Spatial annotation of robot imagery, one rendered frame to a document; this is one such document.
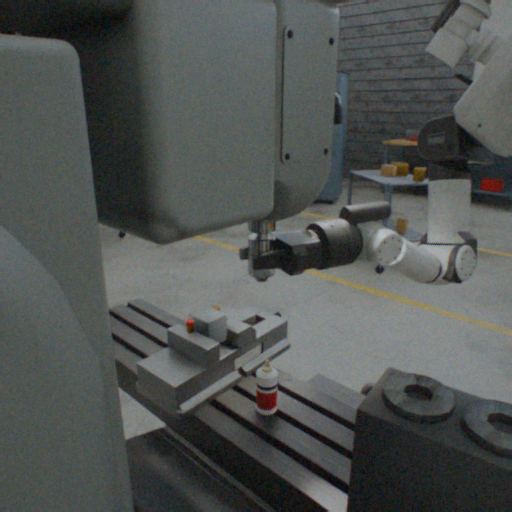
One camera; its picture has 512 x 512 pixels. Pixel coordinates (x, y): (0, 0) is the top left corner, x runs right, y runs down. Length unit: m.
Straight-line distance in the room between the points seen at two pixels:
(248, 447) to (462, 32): 0.84
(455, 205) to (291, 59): 0.59
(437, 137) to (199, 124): 0.71
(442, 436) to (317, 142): 0.42
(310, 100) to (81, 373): 0.45
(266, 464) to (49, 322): 0.52
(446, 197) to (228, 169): 0.67
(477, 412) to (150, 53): 0.54
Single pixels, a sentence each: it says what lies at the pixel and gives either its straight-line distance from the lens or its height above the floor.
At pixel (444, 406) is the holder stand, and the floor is 1.13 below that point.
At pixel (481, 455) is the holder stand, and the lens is 0.59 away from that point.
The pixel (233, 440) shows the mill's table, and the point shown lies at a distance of 0.82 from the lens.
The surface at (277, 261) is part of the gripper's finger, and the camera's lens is 0.73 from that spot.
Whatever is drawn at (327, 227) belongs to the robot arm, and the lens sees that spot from 0.79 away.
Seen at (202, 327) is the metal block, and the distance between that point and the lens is 0.90.
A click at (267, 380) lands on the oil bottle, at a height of 1.01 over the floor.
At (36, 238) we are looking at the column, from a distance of 0.34.
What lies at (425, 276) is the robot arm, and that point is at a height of 1.14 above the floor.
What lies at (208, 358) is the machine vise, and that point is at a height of 1.02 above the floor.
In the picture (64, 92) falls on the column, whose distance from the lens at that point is 0.34.
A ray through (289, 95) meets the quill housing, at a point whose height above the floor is 1.49.
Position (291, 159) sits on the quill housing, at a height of 1.41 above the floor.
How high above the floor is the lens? 1.48
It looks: 19 degrees down
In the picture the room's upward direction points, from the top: straight up
